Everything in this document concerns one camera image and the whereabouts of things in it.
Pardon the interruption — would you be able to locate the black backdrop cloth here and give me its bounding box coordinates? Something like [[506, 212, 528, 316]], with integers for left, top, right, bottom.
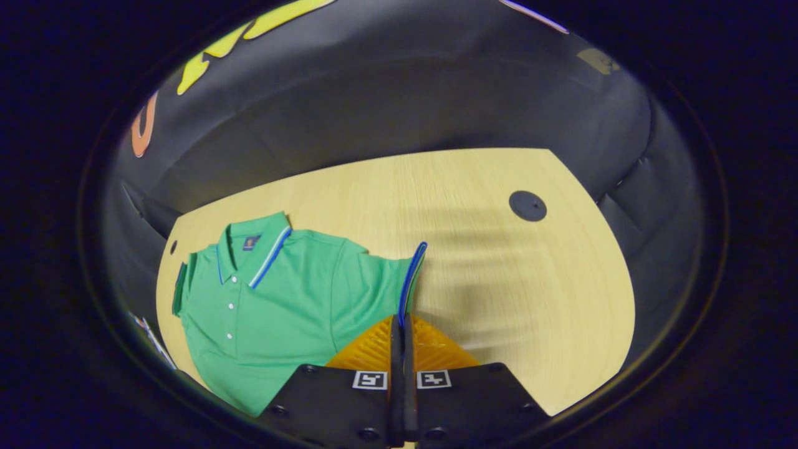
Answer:
[[100, 0, 708, 400]]

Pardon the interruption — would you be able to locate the green T-shirt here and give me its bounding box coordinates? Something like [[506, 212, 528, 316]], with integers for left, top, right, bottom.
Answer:
[[171, 211, 428, 417]]

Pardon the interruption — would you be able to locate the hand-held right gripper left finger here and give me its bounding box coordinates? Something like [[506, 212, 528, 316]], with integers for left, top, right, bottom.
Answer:
[[258, 314, 405, 448]]

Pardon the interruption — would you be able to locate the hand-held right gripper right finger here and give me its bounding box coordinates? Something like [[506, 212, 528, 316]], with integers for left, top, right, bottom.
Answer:
[[403, 314, 553, 448]]

